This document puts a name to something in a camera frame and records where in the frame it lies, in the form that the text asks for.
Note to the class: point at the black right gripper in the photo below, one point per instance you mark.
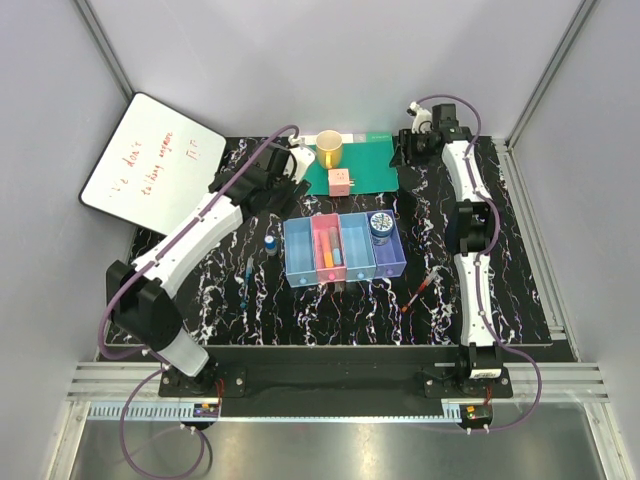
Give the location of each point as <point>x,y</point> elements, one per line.
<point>405,141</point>

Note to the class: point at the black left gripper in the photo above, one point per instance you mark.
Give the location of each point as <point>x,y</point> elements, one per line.
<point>294,191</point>

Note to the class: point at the green cutting mat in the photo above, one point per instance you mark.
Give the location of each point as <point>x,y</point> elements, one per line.
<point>367,156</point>

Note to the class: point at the orange highlighter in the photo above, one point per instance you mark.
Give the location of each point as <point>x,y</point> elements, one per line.
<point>326,249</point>

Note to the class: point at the blue cleaning gel jar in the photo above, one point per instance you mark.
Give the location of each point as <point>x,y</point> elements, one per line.
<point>381,226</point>

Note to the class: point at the blue grey highlighter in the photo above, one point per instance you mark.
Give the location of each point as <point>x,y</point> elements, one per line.
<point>335,246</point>

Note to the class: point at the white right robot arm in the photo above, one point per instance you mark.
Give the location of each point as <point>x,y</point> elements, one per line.
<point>472,230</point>

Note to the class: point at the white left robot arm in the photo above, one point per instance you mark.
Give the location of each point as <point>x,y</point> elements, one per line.
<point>141,294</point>

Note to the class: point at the blue round stamp bottle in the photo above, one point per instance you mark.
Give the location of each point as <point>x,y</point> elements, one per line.
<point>270,245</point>

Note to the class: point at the light blue bin left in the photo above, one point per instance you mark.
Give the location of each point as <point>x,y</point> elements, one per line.
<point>300,266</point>

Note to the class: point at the light blue bin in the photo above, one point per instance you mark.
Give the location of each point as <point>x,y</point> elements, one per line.
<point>300,266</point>
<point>357,247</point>

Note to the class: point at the pink cube socket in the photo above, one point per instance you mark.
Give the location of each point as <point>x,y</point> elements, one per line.
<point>339,182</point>

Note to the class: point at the yellow mug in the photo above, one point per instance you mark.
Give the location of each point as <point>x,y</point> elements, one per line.
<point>329,149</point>

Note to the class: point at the pink plastic bin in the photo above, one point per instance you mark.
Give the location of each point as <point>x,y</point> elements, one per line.
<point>326,275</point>

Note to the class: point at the purple plastic bin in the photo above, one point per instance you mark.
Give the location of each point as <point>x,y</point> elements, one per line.
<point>390,258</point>

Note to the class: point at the light blue bin right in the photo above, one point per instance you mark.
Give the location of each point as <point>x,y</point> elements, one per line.
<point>357,247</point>

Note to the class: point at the blue gel pen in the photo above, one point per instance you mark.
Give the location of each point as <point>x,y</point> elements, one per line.
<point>247,280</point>

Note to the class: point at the red gel pen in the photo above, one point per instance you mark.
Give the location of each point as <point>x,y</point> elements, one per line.
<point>425,283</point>

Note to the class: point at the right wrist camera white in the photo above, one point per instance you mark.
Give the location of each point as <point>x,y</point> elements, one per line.
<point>422,118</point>

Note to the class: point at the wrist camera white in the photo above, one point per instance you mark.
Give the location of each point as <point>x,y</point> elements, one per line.
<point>422,118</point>
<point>301,157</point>

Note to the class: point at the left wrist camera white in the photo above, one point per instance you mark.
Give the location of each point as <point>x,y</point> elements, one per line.
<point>301,157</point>

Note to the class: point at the white whiteboard black frame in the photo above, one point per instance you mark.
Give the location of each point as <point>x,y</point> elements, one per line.
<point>155,168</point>

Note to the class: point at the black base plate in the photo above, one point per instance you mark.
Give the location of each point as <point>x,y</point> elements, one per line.
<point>334,382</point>

